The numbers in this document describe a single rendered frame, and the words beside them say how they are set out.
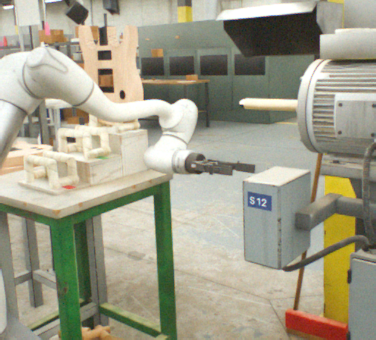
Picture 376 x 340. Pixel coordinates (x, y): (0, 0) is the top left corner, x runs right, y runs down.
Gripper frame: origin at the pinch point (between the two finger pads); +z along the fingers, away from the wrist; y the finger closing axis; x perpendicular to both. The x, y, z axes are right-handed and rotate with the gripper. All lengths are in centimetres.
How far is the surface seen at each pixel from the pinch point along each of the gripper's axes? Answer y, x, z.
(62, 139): 14, 4, -77
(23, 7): -36, 75, -184
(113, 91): -5, 25, -68
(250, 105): 10.1, 20.9, 8.4
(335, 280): -92, -59, 0
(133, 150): -5, 1, -55
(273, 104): 10.2, 21.3, 16.0
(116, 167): 3, -6, -56
